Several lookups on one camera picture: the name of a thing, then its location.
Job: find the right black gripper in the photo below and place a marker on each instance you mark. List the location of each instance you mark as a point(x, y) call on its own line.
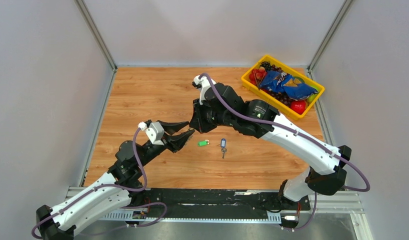
point(197, 122)

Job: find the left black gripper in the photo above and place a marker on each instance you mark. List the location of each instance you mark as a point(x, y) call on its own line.
point(177, 142)

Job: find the blue key tag with key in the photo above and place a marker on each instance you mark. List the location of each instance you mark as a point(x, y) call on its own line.
point(223, 144)

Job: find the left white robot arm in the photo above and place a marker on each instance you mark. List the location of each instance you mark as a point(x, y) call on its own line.
point(117, 187)

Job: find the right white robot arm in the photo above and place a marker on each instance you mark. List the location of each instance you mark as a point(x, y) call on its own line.
point(325, 174)

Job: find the green key tag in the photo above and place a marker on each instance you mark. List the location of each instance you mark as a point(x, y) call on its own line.
point(203, 143)

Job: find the blue snack bag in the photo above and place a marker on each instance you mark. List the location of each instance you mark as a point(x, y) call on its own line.
point(284, 83)

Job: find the dark grape bunch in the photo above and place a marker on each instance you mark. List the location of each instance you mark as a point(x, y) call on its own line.
point(280, 96)

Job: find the yellow plastic basket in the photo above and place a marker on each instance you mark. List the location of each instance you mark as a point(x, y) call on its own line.
point(271, 100)

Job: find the red apple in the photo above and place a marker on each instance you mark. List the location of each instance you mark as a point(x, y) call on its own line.
point(298, 106)

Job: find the green fruit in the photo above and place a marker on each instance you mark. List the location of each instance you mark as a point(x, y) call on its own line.
point(312, 97)

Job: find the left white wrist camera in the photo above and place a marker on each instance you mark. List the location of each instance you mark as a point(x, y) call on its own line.
point(154, 132)

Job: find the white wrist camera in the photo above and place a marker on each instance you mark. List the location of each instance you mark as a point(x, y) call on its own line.
point(202, 83)
point(154, 132)

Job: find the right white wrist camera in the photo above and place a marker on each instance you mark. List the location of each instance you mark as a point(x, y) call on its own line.
point(202, 83)

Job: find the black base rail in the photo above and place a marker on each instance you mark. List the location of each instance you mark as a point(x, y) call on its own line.
point(210, 206)

